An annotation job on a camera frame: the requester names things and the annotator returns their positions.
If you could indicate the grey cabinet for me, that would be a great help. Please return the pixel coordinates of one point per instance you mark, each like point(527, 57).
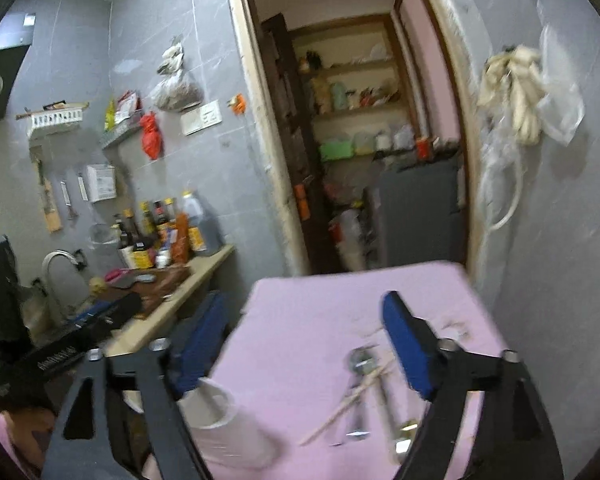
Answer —
point(420, 210)

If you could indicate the red can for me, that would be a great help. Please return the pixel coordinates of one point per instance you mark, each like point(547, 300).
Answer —
point(424, 149)

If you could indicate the cleaver knife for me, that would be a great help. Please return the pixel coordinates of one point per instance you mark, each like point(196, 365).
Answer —
point(135, 282)

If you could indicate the wooden cutting board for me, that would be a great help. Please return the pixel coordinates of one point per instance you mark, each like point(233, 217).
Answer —
point(160, 285)

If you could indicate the black range hood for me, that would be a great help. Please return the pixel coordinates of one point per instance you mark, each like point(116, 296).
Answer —
point(5, 70)

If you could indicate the metal wall shelf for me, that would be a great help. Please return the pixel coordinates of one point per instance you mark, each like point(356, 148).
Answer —
point(120, 136)

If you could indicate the orange wall hook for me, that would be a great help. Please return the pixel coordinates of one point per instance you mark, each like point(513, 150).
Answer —
point(238, 104)

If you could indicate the metal faucet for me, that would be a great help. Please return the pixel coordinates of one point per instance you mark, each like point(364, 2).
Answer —
point(55, 257)

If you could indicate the yellow seasoning packet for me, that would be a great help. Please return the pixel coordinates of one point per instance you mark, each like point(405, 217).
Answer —
point(110, 115)

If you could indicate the bamboo chopstick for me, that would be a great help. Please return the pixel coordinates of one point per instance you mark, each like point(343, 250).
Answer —
point(340, 412)

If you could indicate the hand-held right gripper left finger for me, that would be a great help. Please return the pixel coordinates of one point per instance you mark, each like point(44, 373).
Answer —
point(200, 355)

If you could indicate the pink brush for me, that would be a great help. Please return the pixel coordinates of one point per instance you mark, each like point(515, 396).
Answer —
point(115, 275)

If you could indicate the green container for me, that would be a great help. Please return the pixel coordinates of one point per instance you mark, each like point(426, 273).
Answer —
point(337, 151)

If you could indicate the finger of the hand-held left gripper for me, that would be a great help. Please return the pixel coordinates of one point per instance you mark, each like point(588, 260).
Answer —
point(122, 307)

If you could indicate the pink tablecloth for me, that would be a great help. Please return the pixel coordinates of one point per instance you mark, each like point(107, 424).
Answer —
point(305, 335)

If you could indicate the wooden chopsticks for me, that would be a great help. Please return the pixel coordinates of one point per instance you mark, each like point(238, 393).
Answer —
point(387, 410)

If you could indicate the red seasoning packet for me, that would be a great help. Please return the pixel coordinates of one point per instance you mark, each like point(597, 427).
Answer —
point(128, 105)

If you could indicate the clear bottle yellow cap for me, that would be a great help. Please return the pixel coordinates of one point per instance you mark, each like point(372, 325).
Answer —
point(170, 212)

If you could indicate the beige kitchen counter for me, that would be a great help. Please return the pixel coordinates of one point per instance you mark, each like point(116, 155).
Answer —
point(145, 330)

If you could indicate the sauce bottle red cap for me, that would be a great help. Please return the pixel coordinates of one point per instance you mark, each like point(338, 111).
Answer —
point(160, 220)

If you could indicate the red plastic bag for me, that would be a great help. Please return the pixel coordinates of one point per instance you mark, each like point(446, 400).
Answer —
point(151, 137)

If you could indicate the white wall outlet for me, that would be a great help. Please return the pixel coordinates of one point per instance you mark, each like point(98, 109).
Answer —
point(202, 117)

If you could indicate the large dark oil jug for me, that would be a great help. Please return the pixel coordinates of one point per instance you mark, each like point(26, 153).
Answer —
point(200, 225)

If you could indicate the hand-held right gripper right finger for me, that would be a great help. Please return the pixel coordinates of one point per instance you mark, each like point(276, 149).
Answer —
point(405, 345)

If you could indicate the white wall box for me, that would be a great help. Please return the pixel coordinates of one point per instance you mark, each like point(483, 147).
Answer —
point(101, 185)

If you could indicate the sauce bottle yellow cap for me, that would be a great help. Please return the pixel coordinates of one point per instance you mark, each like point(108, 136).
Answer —
point(146, 222)

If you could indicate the dark pump bottle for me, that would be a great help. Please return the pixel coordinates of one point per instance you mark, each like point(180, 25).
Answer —
point(120, 235)

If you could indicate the white wall rack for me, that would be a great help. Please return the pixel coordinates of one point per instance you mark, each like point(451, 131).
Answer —
point(55, 119)

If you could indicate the wooden door frame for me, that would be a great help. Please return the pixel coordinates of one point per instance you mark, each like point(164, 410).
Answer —
point(275, 160)

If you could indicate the orange seasoning packet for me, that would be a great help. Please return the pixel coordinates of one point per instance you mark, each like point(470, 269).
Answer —
point(181, 240)

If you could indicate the clear plastic bag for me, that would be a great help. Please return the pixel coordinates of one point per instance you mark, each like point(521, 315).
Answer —
point(560, 110)

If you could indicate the white utensil holder cup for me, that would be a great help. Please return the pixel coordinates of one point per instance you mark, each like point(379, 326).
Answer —
point(230, 425)

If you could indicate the wooden spatula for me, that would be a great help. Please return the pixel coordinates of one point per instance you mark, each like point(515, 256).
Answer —
point(52, 210)

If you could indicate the round yellow sponge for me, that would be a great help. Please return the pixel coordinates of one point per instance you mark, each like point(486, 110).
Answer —
point(97, 286)

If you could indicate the pantry shelf unit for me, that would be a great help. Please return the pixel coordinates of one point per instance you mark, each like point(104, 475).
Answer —
point(360, 65)

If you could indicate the clear bag of dried goods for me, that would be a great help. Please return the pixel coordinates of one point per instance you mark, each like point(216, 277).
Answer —
point(177, 92)

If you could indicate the dark bottle yellow label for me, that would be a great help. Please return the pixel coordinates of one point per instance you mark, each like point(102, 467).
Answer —
point(141, 255)

